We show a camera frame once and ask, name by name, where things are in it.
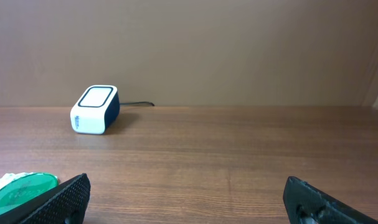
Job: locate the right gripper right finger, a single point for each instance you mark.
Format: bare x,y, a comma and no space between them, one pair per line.
307,204

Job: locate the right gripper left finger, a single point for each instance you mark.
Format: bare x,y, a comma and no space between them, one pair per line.
66,203

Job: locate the white barcode scanner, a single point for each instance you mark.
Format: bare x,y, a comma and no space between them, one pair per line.
96,110

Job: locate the mint green tissue pack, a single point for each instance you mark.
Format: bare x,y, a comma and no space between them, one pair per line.
9,177

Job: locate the green lid plastic jar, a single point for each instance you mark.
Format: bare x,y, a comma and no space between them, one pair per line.
25,189

